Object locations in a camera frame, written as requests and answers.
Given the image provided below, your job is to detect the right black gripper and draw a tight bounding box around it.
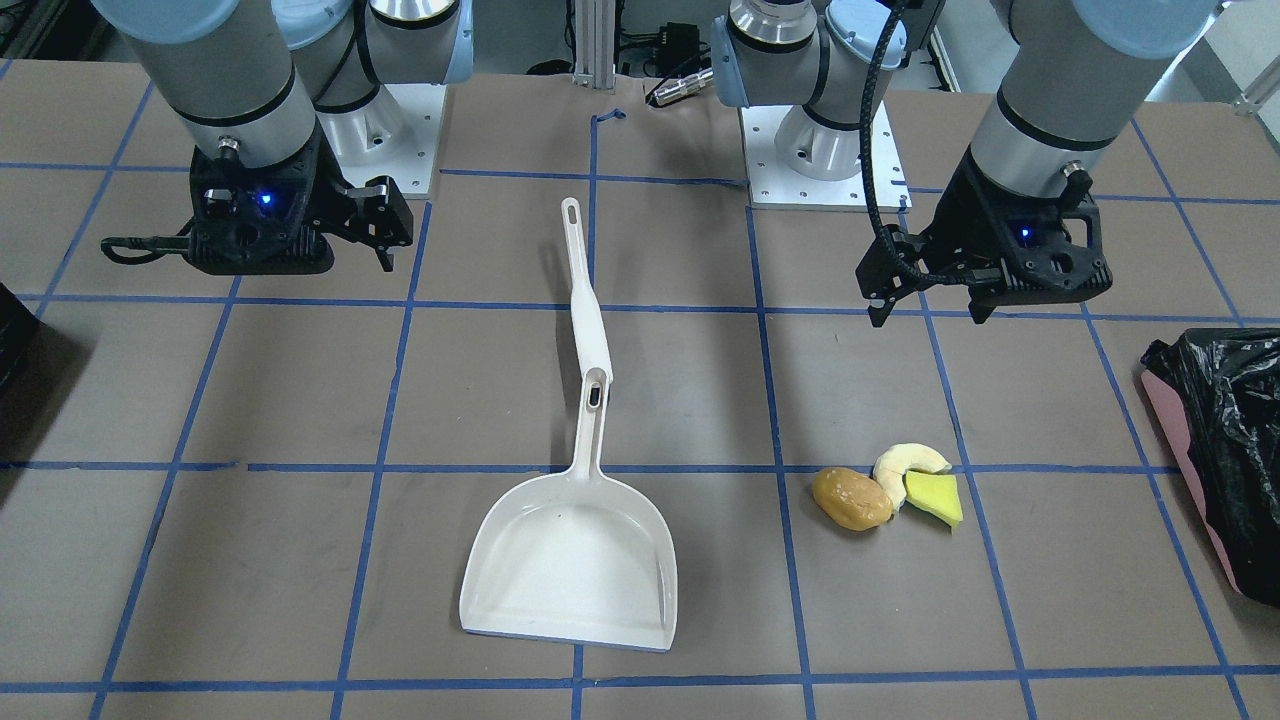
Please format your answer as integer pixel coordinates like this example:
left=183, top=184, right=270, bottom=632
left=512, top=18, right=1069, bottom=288
left=187, top=128, right=415, bottom=275

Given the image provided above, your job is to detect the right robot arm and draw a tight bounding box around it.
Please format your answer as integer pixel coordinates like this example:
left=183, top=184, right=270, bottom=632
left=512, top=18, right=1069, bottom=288
left=96, top=1, right=475, bottom=275

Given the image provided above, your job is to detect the black power adapter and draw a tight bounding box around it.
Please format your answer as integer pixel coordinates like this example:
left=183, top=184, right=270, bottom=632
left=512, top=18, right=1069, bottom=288
left=636, top=22, right=701, bottom=76

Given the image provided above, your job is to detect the black braided cable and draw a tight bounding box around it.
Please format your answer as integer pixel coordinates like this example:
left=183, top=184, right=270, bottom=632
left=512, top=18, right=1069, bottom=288
left=861, top=0, right=1001, bottom=290

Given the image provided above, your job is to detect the brown bread roll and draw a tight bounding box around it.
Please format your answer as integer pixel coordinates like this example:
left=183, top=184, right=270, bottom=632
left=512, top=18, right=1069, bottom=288
left=812, top=468, right=895, bottom=532

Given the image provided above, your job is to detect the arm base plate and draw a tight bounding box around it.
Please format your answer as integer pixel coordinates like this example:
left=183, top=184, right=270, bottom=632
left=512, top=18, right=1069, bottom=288
left=739, top=105, right=913, bottom=213
left=317, top=85, right=448, bottom=200

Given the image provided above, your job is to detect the yellow sponge wedge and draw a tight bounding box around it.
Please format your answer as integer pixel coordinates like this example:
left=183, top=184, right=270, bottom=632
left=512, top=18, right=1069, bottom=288
left=904, top=470, right=964, bottom=529

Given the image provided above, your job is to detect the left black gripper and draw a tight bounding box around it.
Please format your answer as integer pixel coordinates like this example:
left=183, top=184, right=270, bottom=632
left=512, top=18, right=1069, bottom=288
left=856, top=152, right=1114, bottom=328

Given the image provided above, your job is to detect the white plastic dustpan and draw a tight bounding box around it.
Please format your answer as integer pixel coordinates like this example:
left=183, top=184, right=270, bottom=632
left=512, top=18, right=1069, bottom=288
left=460, top=368, right=678, bottom=653

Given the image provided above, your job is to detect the silver cable connector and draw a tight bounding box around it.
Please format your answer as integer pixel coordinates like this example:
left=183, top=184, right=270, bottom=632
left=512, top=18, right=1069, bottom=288
left=644, top=67, right=714, bottom=109

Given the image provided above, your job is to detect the pale curved bread piece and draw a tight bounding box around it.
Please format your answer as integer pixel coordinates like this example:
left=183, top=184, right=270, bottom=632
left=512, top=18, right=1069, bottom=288
left=870, top=443, right=952, bottom=515

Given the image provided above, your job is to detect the black bin far side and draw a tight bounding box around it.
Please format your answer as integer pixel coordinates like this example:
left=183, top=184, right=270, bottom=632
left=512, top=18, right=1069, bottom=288
left=1, top=284, right=41, bottom=396

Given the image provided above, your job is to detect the black bag pink bin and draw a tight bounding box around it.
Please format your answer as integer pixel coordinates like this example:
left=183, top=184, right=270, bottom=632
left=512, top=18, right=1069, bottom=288
left=1140, top=328, right=1279, bottom=607

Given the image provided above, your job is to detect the white hand brush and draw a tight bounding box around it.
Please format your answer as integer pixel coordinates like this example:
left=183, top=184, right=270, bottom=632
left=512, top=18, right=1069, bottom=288
left=559, top=197, right=614, bottom=382

